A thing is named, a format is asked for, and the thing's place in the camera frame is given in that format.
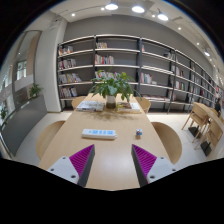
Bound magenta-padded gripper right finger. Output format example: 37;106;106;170
131;143;180;187

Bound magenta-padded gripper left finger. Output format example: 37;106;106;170
46;144;96;188

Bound white and blue charger block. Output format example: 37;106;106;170
135;128;144;140

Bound white power strip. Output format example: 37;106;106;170
81;128;119;141

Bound grey low partition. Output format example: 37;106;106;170
0;94;49;158

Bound white-covered large book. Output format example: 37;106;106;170
75;100;106;113

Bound yellow-edged picture book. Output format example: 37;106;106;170
115;101;142;114

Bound green potted plant, white vase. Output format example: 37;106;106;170
88;69;143;110

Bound small green potted plant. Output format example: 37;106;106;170
28;82;44;99

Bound person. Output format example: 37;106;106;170
214;96;223;118

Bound grey shelf unit with books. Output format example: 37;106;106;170
56;33;224;115

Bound ceiling lights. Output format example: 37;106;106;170
69;2;212;58

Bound open-frame wooden chair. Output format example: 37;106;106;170
194;119;224;157
181;103;210;140

